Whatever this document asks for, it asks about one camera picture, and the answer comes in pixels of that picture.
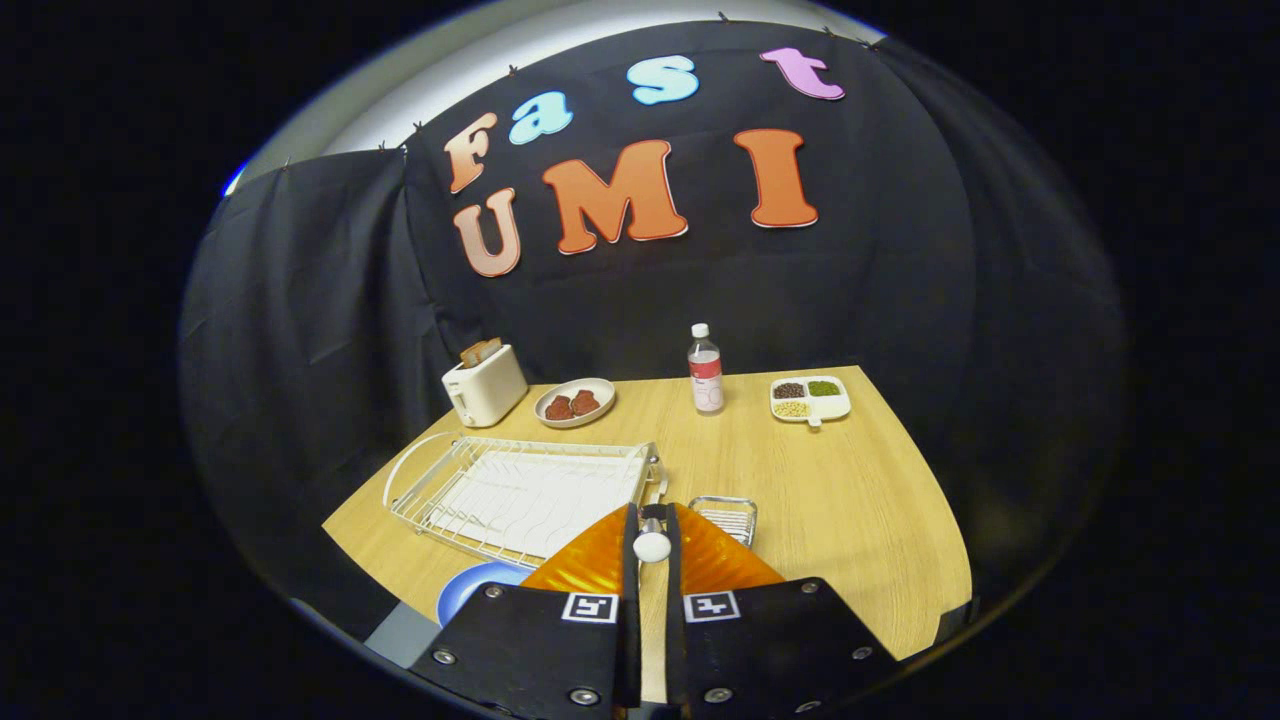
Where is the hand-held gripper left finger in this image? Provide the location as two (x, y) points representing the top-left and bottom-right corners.
(410, 503), (641, 720)

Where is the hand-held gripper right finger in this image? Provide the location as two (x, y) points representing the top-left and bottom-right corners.
(665, 503), (901, 720)

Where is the metal wire basket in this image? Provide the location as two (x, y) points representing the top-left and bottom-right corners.
(688, 495), (758, 549)

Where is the white wire dish rack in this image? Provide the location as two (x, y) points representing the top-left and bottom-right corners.
(383, 430), (669, 571)

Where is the blue plate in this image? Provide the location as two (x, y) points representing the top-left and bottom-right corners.
(436, 560), (536, 629)

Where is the white oval dish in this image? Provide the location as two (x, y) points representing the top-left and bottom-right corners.
(534, 377), (617, 429)

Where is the white divided dish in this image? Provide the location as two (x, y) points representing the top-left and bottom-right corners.
(769, 375), (852, 429)

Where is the white drip tray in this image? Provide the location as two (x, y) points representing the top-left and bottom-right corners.
(430, 450), (646, 559)

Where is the clear bottle with red label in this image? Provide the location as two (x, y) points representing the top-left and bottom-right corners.
(687, 323), (725, 415)

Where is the white toaster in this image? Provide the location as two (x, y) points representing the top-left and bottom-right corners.
(442, 344), (529, 429)

